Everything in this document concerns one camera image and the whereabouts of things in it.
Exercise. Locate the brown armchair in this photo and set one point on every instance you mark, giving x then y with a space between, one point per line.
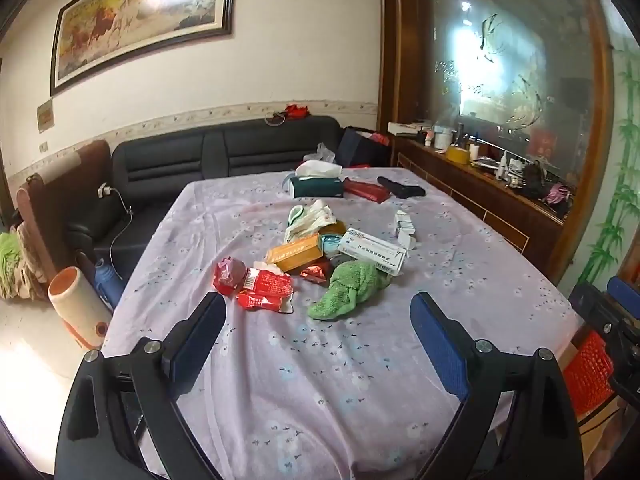
55 185

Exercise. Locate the wooden cabinet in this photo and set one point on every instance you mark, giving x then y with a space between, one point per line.
500 215

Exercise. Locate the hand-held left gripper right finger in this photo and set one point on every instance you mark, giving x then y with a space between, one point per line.
440 345

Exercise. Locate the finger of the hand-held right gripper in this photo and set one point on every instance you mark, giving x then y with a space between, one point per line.
625 291
592 310

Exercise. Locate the green towel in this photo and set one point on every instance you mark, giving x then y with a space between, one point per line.
350 287

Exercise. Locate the dark red snack packet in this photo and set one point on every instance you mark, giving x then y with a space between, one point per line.
316 274

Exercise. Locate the orange medicine box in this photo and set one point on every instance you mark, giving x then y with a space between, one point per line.
295 252

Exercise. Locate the clear plastic bag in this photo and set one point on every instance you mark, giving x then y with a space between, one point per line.
322 154

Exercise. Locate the dark shopping bag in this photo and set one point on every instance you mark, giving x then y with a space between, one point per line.
357 150

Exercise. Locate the white jar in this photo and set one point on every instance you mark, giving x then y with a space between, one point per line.
442 139

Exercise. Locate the red ornament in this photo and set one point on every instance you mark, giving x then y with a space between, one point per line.
296 111

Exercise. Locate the black case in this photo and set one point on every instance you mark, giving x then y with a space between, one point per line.
400 187

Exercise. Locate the small wall plaque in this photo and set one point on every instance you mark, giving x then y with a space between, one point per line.
45 116

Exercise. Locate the bamboo painted panel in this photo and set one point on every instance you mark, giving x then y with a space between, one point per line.
620 160

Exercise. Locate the round red snack packet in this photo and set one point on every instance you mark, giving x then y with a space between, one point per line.
229 276

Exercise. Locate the large framed landscape painting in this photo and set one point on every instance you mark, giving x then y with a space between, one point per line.
140 15

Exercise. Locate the blue bottle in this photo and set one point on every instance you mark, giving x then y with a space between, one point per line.
107 285

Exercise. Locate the purple floral tablecloth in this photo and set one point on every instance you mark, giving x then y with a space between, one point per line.
300 385

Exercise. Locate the pink cloth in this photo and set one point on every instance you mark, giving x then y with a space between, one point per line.
557 195

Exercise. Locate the teal tissue pack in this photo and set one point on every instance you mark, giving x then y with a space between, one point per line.
332 244

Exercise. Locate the white and orange cylinder appliance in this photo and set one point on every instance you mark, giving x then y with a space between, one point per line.
75 310

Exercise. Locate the white plastic bag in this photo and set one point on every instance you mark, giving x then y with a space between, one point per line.
310 220

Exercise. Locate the white blue medicine box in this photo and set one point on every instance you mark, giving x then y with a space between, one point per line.
370 254

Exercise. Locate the black bag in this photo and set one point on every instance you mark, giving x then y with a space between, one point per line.
534 180

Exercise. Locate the white book stack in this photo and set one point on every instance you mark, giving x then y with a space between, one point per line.
410 128

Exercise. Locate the wooden partition frame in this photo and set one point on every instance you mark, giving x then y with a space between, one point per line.
405 35

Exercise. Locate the frosted glass panel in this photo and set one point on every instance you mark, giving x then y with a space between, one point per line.
510 50

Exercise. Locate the green cloth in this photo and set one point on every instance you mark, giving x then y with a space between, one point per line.
9 265

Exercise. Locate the small white bottle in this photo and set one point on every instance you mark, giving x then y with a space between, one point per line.
503 167

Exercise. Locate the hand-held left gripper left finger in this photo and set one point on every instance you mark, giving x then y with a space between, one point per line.
192 345

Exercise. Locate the small white box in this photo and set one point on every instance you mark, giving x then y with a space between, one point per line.
404 221
407 240

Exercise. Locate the black leather sofa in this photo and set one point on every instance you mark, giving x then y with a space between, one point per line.
165 160

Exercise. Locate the dark green tissue box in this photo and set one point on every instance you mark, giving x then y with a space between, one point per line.
320 187

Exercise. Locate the red wallet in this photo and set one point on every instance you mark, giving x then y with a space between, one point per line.
365 190

